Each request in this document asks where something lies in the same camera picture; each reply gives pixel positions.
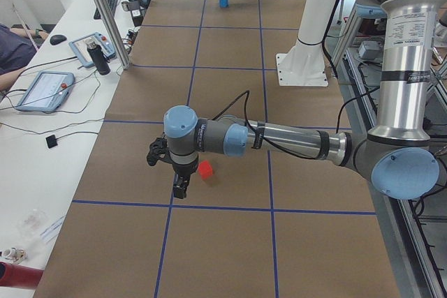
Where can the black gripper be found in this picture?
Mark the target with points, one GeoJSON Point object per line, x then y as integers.
{"type": "Point", "coordinates": [182, 170]}

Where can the blue wooden block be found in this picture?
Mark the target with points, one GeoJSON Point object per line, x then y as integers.
{"type": "Point", "coordinates": [223, 3]}

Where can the red wooden block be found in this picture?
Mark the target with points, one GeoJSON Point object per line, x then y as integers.
{"type": "Point", "coordinates": [205, 170]}

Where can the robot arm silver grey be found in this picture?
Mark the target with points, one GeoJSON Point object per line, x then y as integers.
{"type": "Point", "coordinates": [393, 155]}

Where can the small black square pad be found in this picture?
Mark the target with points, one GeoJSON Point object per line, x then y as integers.
{"type": "Point", "coordinates": [51, 141]}

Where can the black water bottle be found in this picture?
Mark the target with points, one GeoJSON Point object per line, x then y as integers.
{"type": "Point", "coordinates": [98, 57]}

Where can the far blue teach pendant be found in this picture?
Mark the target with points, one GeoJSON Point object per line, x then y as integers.
{"type": "Point", "coordinates": [81, 47]}

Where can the blue teach pendant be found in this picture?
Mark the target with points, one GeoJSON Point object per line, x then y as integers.
{"type": "Point", "coordinates": [47, 92]}
{"type": "Point", "coordinates": [81, 47]}

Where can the near blue teach pendant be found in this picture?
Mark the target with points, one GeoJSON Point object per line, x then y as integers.
{"type": "Point", "coordinates": [47, 92]}

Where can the black computer mouse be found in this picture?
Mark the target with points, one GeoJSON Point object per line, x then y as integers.
{"type": "Point", "coordinates": [57, 39]}

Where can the grey electrical box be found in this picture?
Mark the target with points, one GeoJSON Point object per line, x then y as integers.
{"type": "Point", "coordinates": [369, 49]}

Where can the red cylinder object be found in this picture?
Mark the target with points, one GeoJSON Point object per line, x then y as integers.
{"type": "Point", "coordinates": [18, 276]}

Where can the person in dark shirt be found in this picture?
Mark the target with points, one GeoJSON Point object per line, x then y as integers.
{"type": "Point", "coordinates": [17, 50]}

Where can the aluminium frame post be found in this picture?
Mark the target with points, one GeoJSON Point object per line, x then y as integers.
{"type": "Point", "coordinates": [113, 32]}

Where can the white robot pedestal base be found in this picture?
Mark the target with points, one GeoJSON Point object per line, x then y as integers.
{"type": "Point", "coordinates": [304, 65]}

